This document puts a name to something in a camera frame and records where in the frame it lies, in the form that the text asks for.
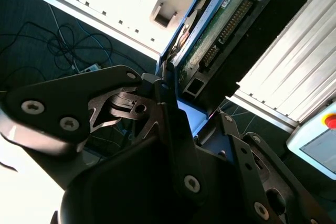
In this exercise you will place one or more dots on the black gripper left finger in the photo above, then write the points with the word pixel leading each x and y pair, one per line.
pixel 65 95

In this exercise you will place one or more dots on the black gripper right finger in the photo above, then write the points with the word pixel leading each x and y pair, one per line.
pixel 302 192

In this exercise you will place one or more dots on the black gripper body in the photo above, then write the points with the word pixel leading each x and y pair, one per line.
pixel 131 182

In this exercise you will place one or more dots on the hard disk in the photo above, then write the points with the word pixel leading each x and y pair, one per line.
pixel 249 51

